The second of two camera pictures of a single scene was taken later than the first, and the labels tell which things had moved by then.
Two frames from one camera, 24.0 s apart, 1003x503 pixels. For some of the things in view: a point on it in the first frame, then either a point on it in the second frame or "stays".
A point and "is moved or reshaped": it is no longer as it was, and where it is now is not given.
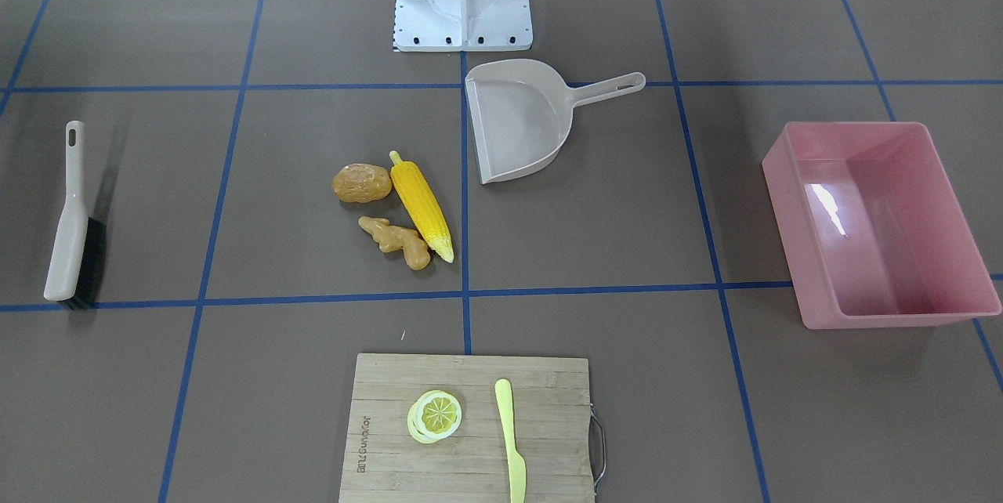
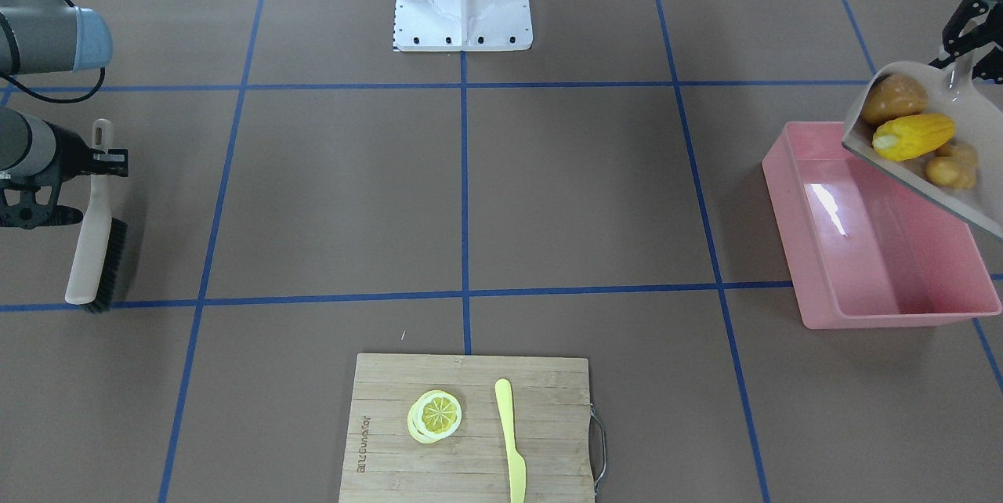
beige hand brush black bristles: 77,264 is moved or reshaped
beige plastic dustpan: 520,113 → 976,121
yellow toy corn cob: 421,206 → 907,136
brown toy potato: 360,182 → 892,95
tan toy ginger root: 392,239 → 954,165
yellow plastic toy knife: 516,467 stays
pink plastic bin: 874,232 stays
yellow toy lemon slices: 435,415 stays
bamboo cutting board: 552,425 stays
